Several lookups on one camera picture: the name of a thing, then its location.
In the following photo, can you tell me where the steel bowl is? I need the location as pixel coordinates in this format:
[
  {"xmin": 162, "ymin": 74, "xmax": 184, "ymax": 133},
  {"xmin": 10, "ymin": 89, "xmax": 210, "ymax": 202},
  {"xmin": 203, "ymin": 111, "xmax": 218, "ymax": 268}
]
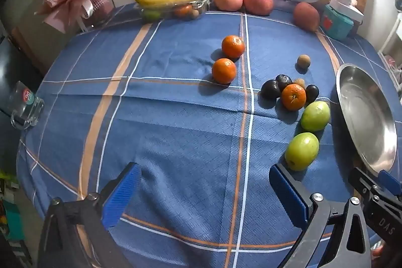
[{"xmin": 335, "ymin": 63, "xmax": 398, "ymax": 174}]

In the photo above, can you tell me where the person's right hand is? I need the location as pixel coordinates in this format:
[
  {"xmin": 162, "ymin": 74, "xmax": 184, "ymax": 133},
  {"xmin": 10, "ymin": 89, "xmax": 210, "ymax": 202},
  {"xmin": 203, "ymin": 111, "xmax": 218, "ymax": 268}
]
[{"xmin": 371, "ymin": 242, "xmax": 387, "ymax": 260}]

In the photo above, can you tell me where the red apple, right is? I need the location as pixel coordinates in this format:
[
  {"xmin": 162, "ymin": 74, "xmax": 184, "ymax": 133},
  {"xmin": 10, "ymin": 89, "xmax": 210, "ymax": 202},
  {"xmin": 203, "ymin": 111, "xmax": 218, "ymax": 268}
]
[{"xmin": 293, "ymin": 2, "xmax": 321, "ymax": 33}]

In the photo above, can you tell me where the teal box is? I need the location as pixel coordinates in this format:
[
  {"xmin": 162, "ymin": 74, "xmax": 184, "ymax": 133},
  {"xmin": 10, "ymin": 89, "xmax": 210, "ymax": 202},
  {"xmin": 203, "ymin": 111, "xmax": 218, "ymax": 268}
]
[{"xmin": 320, "ymin": 4, "xmax": 355, "ymax": 40}]

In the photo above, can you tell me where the blue plaid tablecloth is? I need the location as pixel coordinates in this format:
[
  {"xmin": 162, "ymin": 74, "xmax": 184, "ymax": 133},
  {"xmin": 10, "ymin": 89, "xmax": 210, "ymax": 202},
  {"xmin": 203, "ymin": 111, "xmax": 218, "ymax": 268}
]
[{"xmin": 17, "ymin": 3, "xmax": 402, "ymax": 268}]

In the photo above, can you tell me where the clear plastic container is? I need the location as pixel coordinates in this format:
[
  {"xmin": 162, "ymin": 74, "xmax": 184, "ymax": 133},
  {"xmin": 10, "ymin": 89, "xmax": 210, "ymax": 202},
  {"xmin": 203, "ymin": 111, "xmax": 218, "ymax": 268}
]
[{"xmin": 135, "ymin": 0, "xmax": 211, "ymax": 22}]

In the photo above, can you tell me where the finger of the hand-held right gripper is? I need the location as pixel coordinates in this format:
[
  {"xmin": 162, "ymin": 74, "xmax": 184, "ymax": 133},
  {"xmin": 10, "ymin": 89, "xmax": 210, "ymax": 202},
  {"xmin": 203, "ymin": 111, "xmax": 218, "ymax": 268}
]
[
  {"xmin": 348, "ymin": 168, "xmax": 379, "ymax": 198},
  {"xmin": 378, "ymin": 170, "xmax": 402, "ymax": 193}
]

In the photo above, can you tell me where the orange mandarin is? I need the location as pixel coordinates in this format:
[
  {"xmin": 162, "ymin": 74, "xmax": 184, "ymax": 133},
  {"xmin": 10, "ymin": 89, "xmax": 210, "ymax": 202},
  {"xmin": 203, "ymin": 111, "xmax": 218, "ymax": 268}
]
[
  {"xmin": 281, "ymin": 84, "xmax": 307, "ymax": 111},
  {"xmin": 221, "ymin": 35, "xmax": 245, "ymax": 59},
  {"xmin": 212, "ymin": 58, "xmax": 237, "ymax": 84}
]

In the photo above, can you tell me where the dark purple plum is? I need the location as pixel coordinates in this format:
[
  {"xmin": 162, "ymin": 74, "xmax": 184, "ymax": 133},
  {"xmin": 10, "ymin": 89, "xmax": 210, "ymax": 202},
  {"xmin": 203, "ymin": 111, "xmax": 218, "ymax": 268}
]
[
  {"xmin": 305, "ymin": 84, "xmax": 320, "ymax": 102},
  {"xmin": 261, "ymin": 79, "xmax": 281, "ymax": 100},
  {"xmin": 275, "ymin": 74, "xmax": 293, "ymax": 91}
]

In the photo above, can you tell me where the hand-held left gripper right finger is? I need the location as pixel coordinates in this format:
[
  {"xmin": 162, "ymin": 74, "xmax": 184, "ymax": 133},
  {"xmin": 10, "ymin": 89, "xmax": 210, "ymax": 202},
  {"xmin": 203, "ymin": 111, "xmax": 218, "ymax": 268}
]
[{"xmin": 269, "ymin": 164, "xmax": 373, "ymax": 268}]

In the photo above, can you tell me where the green jujube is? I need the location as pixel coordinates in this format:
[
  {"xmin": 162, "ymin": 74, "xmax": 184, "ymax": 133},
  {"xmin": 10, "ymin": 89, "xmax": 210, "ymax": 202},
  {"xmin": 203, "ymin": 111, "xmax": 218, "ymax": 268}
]
[
  {"xmin": 285, "ymin": 132, "xmax": 320, "ymax": 171},
  {"xmin": 301, "ymin": 100, "xmax": 331, "ymax": 132}
]

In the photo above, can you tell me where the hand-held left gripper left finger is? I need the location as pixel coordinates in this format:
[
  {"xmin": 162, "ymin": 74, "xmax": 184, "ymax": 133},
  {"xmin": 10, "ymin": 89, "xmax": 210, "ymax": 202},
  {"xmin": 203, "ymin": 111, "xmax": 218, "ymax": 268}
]
[{"xmin": 37, "ymin": 162, "xmax": 142, "ymax": 268}]

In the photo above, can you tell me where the white box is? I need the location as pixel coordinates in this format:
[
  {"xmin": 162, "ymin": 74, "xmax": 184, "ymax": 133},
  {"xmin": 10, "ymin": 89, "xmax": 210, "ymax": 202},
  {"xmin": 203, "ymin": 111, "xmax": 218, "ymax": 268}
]
[{"xmin": 330, "ymin": 0, "xmax": 365, "ymax": 24}]

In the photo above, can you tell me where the glass mug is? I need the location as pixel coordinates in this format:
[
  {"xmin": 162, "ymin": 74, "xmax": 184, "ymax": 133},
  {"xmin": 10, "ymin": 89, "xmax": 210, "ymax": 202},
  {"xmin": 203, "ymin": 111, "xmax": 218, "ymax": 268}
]
[{"xmin": 11, "ymin": 81, "xmax": 44, "ymax": 130}]

